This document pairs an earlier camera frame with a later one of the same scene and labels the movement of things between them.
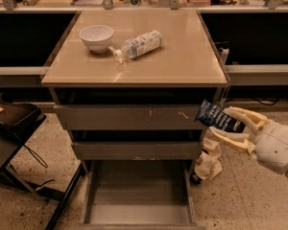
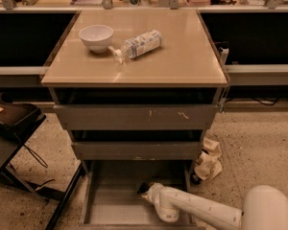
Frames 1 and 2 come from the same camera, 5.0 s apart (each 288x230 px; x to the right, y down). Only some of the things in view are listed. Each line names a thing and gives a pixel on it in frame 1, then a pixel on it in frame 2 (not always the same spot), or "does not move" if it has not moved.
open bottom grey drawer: [138, 195] does not move
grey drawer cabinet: [127, 85] does not move
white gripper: [276, 145] to [157, 194]
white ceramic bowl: [97, 37] does not move
